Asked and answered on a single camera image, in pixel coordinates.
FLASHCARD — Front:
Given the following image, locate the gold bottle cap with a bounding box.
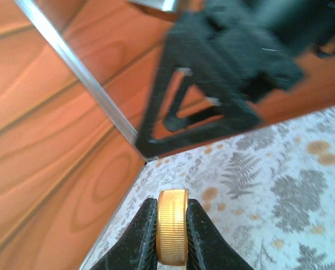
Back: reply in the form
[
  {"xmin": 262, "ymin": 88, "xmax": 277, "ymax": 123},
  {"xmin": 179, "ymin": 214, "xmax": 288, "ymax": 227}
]
[{"xmin": 155, "ymin": 188, "xmax": 190, "ymax": 266}]

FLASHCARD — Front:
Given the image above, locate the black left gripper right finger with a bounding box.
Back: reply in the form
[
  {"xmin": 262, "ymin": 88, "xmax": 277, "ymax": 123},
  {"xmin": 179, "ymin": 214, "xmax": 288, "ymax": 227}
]
[{"xmin": 185, "ymin": 198, "xmax": 254, "ymax": 270}]

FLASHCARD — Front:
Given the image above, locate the floral table cloth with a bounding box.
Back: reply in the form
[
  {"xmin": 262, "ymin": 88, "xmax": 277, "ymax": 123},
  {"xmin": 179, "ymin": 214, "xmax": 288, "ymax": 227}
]
[{"xmin": 82, "ymin": 103, "xmax": 335, "ymax": 270}]

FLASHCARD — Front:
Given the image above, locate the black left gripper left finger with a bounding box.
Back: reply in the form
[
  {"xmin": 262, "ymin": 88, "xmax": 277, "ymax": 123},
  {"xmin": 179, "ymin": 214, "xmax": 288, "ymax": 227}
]
[{"xmin": 91, "ymin": 198, "xmax": 159, "ymax": 270}]

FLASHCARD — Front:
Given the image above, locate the aluminium corner post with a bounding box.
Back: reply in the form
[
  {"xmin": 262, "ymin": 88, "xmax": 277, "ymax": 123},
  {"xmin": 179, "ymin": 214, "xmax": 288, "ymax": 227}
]
[{"xmin": 15, "ymin": 0, "xmax": 139, "ymax": 146}]

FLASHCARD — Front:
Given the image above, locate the aluminium top frame bar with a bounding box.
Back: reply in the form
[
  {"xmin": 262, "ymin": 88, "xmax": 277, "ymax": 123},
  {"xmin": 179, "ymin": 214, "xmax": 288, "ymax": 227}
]
[{"xmin": 127, "ymin": 0, "xmax": 180, "ymax": 12}]

